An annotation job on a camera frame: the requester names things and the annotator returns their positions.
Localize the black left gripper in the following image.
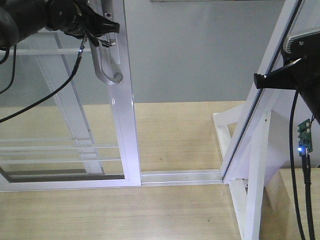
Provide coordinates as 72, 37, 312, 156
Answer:
46, 0, 120, 37

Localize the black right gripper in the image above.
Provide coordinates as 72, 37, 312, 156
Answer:
253, 56, 320, 90

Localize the grey metal door handle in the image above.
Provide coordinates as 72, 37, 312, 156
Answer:
87, 0, 123, 85

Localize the white framed sliding glass door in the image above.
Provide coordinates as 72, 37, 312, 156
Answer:
0, 0, 141, 192

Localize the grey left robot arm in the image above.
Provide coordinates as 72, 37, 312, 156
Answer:
0, 0, 120, 48

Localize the grey door lock plate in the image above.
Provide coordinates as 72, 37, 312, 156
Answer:
104, 12, 121, 65

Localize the aluminium floor door track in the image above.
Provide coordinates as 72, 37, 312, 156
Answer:
140, 169, 223, 187

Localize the green circuit board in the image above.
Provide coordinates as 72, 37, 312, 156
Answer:
297, 118, 313, 157

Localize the light wooden base board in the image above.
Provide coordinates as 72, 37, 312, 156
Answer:
0, 100, 241, 240

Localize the light wooden box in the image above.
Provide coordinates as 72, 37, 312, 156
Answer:
259, 168, 320, 240

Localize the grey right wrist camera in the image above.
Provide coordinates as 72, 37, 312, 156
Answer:
282, 27, 320, 61

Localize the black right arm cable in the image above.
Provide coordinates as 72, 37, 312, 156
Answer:
289, 88, 316, 240

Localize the white door jamb frame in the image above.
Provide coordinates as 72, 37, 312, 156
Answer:
221, 0, 320, 186

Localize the white support brace bracket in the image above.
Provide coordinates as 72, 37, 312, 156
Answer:
212, 104, 271, 240

